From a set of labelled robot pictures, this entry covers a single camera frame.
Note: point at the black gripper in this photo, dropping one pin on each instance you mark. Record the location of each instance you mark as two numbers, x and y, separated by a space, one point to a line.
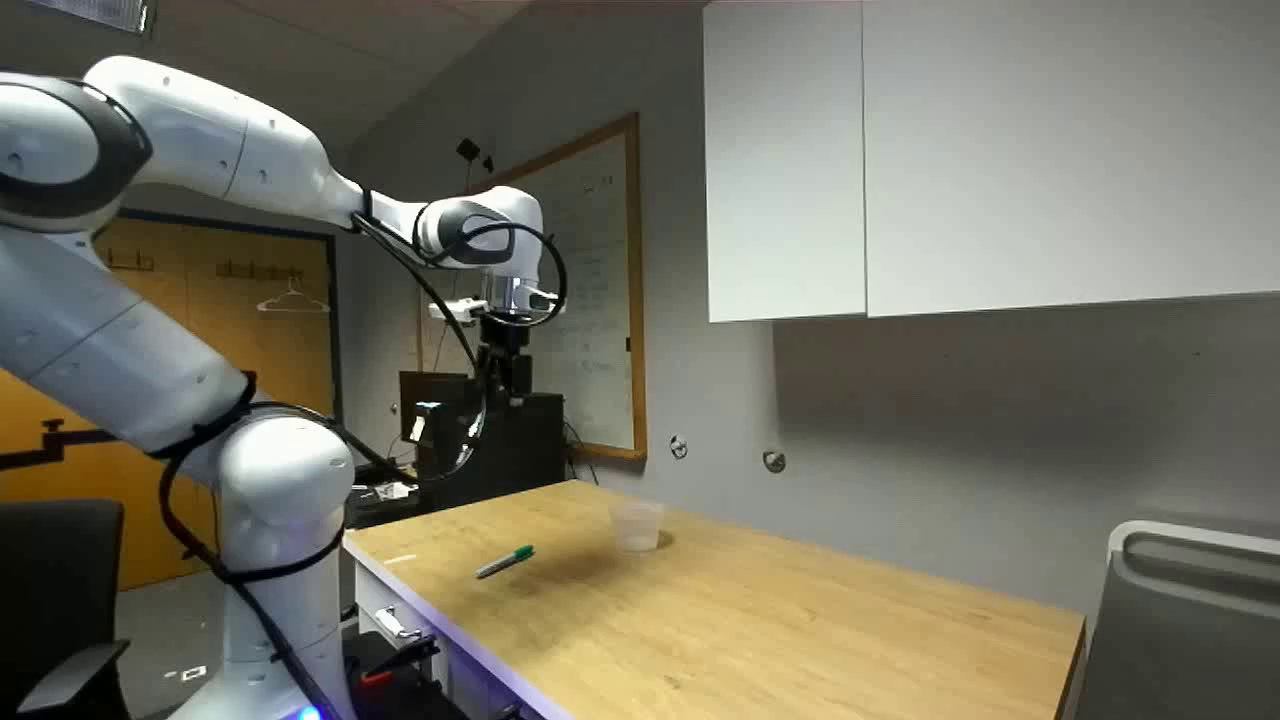
505 365

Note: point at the grey chair back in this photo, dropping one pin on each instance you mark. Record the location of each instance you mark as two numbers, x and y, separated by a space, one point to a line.
1186 631

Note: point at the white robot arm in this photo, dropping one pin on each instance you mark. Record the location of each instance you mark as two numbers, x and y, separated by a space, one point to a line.
70 154

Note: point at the wood framed whiteboard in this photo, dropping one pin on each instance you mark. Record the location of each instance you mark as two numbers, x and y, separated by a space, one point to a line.
593 349

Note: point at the white wall cabinet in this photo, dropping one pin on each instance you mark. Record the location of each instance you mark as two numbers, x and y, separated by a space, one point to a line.
916 156

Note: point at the green capped marker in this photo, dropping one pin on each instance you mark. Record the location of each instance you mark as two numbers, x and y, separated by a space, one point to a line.
505 561

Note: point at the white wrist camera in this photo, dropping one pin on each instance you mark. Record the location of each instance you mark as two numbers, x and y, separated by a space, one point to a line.
474 309

